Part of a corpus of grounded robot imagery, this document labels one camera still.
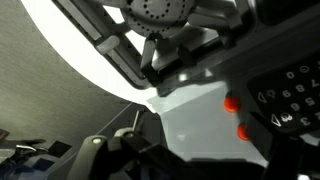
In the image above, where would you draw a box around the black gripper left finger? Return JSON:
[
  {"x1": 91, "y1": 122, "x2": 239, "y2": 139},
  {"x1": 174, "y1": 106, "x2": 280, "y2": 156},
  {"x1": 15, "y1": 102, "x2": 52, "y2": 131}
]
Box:
[{"x1": 66, "y1": 110, "x2": 201, "y2": 180}]

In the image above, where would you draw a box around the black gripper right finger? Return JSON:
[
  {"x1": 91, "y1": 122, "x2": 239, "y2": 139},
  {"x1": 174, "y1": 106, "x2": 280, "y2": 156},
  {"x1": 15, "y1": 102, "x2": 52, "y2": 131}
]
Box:
[{"x1": 248, "y1": 111, "x2": 320, "y2": 180}]

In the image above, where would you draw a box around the red round stove button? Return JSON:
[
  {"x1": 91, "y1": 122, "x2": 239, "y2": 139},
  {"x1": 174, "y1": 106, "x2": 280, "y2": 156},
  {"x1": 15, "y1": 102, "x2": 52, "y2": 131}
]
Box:
[
  {"x1": 236, "y1": 123, "x2": 251, "y2": 142},
  {"x1": 223, "y1": 95, "x2": 242, "y2": 114}
]

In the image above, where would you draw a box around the white grey toy stove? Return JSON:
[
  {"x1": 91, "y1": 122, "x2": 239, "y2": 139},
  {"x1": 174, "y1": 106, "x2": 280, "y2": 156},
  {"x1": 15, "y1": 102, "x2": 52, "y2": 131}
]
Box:
[{"x1": 51, "y1": 0, "x2": 320, "y2": 168}]

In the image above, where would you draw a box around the black keypad control panel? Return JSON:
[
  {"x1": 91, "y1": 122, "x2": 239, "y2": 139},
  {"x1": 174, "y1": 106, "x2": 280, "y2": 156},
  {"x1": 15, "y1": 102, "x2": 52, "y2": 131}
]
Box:
[{"x1": 246, "y1": 54, "x2": 320, "y2": 136}]

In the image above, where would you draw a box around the black burner grate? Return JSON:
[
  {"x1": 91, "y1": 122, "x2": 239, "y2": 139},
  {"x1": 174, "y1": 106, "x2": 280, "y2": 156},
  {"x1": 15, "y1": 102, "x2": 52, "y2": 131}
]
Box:
[{"x1": 51, "y1": 0, "x2": 258, "y2": 91}]

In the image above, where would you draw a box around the black ribbed griddle plate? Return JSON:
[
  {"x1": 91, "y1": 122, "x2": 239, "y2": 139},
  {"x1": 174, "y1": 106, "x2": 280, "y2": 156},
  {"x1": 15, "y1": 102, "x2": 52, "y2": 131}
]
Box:
[{"x1": 256, "y1": 0, "x2": 320, "y2": 26}]

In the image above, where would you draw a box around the round dark burner cap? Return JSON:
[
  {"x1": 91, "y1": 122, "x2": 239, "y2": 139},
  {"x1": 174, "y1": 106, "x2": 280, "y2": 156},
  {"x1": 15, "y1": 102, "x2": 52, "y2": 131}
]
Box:
[{"x1": 119, "y1": 0, "x2": 196, "y2": 39}]

